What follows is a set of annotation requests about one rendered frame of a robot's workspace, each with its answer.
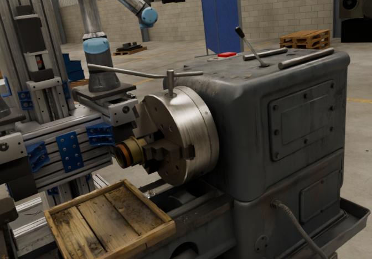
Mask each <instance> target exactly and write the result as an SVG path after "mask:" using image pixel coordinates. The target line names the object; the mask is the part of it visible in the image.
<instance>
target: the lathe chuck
mask: <svg viewBox="0 0 372 259"><path fill-rule="evenodd" d="M173 93H174V94H176V96H175V97H167V96H166V94H168V89H166V90H162V91H158V92H154V93H152V94H148V95H145V96H144V98H145V101H146V103H147V105H148V108H149V110H150V112H151V115H152V117H153V120H154V122H155V124H156V127H157V128H159V129H160V131H159V132H156V133H155V134H152V135H150V136H147V137H144V138H143V139H144V140H145V141H146V142H147V144H149V143H151V142H154V141H157V140H160V139H162V138H164V139H167V140H169V141H171V142H173V143H175V144H177V145H179V146H181V147H183V148H187V147H188V145H189V144H191V145H192V146H193V153H194V156H193V159H191V160H190V159H184V158H182V159H180V160H178V161H175V162H173V163H171V162H169V161H167V160H165V159H162V160H160V164H159V170H158V175H159V176H160V177H161V178H162V179H163V180H164V181H165V182H167V183H168V184H170V185H172V186H175V187H177V186H180V185H182V184H184V183H187V182H189V181H191V180H190V179H191V178H192V177H194V176H195V175H198V176H197V177H196V178H198V177H200V176H202V175H204V174H205V173H206V171H207V170H208V168H209V164H210V158H211V147H210V139H209V135H208V130H207V128H206V125H205V122H204V120H203V117H202V115H201V113H200V112H199V110H198V108H197V107H196V105H195V103H194V102H193V101H192V100H191V98H190V97H189V96H188V95H187V94H185V93H184V92H183V91H181V90H179V89H176V88H174V89H173ZM192 180H193V179H192Z"/></svg>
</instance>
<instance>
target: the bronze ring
mask: <svg viewBox="0 0 372 259"><path fill-rule="evenodd" d="M146 144H147V142H146V141H145V140H144V139H143V138H139V139H136V138H135V137H134V136H130V137H129V139H127V140H125V141H123V142H121V144H118V145H117V146H115V147H114V148H113V152H114V155H115V158H116V160H117V162H118V164H119V166H120V167H121V168H122V169H125V168H128V167H130V166H132V167H133V166H135V165H137V164H143V163H144V152H143V149H142V147H141V146H144V145H146Z"/></svg>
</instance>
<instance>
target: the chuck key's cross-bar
mask: <svg viewBox="0 0 372 259"><path fill-rule="evenodd" d="M87 68H91V69H98V70H104V71H111V72H117V73H122V74H128V75H134V76H141V77H147V78H151V79H164V78H167V77H168V76H167V74H162V75H153V74H146V73H142V72H136V71H129V70H123V69H117V68H111V67H107V66H100V65H94V64H87ZM199 75H203V72H202V71H198V72H184V73H176V74H174V77H185V76H199Z"/></svg>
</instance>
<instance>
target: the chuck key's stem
mask: <svg viewBox="0 0 372 259"><path fill-rule="evenodd" d="M167 76H168V77H167V89H168V96H173V89H174V69H172V68H168V69H167Z"/></svg>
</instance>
